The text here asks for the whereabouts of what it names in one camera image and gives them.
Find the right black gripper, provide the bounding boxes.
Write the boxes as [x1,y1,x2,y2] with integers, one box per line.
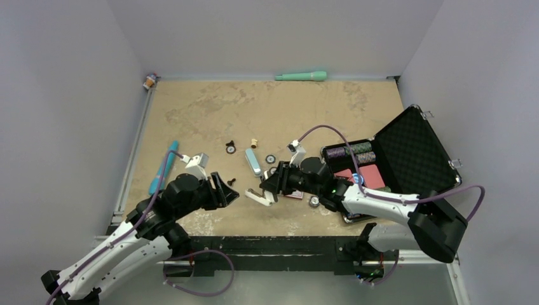
[260,161,322,196]

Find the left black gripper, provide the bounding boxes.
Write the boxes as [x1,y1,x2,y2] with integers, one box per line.
[175,171,239,219]

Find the white stapler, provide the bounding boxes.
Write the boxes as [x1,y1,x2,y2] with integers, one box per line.
[245,189,278,207]

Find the light blue stapler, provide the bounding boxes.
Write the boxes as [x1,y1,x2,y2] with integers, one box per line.
[245,148,263,177]

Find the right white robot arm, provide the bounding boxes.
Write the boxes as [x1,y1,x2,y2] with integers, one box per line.
[260,157,468,263]

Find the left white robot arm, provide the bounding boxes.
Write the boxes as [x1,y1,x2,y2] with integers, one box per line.
[41,172,239,304]

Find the red staple box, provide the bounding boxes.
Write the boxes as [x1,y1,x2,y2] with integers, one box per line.
[285,191,304,200]

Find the blue cylindrical tube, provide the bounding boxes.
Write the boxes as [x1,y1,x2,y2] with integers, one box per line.
[148,140,179,195]

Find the red playing card deck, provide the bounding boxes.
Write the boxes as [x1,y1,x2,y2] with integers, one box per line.
[334,165,386,189]

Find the green microphone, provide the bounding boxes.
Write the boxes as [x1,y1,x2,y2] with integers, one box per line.
[274,71,327,82]

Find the black aluminium poker case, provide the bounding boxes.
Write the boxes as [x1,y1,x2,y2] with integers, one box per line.
[320,104,463,224]

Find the small orange figurine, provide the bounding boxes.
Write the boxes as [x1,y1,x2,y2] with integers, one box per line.
[142,73,158,90]

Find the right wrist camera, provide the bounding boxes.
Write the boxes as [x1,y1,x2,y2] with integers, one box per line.
[287,140,306,167]

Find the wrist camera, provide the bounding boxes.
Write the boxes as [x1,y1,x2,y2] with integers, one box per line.
[181,152,209,180]
[287,140,306,167]

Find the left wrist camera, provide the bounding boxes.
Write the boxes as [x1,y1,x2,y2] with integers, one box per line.
[181,152,209,180]

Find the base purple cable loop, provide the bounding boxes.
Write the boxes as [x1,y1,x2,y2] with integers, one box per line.
[162,249,235,297]

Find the black base frame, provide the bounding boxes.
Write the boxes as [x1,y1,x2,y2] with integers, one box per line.
[163,236,397,279]

